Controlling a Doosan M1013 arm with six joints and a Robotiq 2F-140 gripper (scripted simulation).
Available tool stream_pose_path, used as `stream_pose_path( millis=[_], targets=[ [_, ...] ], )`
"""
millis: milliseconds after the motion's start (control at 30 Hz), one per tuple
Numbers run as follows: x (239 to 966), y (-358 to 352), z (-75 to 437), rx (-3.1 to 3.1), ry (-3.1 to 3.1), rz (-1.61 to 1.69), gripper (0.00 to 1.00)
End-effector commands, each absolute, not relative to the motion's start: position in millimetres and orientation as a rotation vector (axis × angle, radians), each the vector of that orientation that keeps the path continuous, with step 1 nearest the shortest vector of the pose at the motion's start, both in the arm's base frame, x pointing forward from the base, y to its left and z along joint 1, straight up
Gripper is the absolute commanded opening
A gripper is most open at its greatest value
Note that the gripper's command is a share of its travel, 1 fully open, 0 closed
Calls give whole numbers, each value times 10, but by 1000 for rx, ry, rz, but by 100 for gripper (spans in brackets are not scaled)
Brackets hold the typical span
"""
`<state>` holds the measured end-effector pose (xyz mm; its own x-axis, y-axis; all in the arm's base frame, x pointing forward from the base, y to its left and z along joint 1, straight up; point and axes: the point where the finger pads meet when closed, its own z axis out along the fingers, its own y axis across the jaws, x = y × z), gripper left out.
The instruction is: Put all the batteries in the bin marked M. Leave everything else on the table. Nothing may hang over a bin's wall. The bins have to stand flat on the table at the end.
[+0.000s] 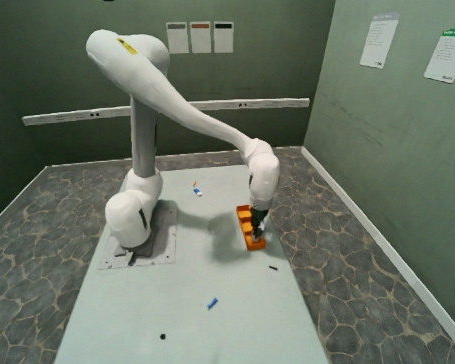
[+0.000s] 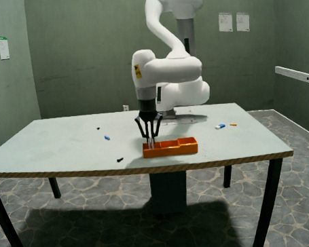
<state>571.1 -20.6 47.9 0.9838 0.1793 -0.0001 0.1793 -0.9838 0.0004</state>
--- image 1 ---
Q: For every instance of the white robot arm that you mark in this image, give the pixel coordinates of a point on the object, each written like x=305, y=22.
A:
x=138, y=65

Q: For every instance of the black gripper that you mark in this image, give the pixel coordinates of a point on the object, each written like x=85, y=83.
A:
x=258, y=217

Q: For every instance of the orange three-compartment tray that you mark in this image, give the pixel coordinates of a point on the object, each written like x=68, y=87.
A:
x=244, y=217

